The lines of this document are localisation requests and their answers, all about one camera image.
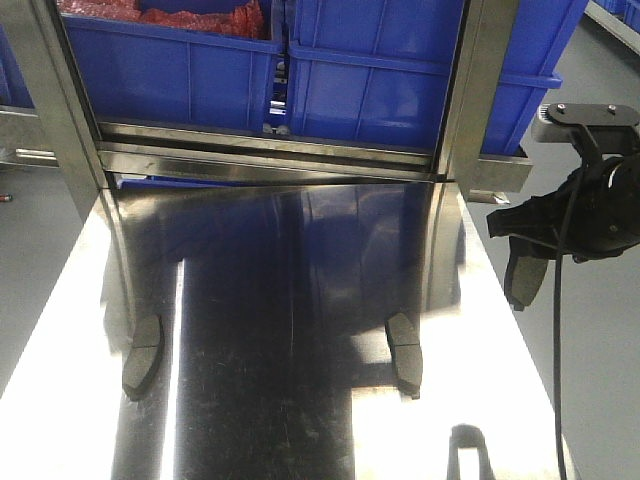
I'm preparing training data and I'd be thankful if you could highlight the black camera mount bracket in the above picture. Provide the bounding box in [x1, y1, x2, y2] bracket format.
[549, 103, 639, 175]

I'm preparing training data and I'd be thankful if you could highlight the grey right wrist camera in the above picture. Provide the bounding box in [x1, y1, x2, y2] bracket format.
[531, 103, 580, 143]

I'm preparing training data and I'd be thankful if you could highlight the blue plastic bin left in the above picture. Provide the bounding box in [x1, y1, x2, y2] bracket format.
[62, 1, 284, 132]

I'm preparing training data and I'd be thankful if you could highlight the stainless steel rack frame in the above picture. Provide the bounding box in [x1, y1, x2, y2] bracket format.
[1, 1, 532, 230]

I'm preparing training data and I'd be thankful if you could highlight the dark brake pad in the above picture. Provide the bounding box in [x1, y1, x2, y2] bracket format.
[385, 313, 423, 400]
[503, 243, 549, 311]
[122, 315, 165, 401]

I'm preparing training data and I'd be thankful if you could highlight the blue plastic bin right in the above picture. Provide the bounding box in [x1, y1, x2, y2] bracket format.
[285, 1, 586, 155]

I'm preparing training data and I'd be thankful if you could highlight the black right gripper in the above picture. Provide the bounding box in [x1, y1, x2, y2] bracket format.
[487, 154, 639, 262]

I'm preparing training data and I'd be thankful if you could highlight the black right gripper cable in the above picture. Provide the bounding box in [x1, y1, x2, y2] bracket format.
[549, 164, 591, 480]

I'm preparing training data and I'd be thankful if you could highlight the red plastic bag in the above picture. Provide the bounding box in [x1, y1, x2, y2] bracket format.
[57, 1, 265, 39]

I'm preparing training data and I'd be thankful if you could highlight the blue plastic bin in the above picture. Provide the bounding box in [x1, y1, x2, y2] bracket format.
[285, 1, 586, 155]
[62, 1, 284, 132]

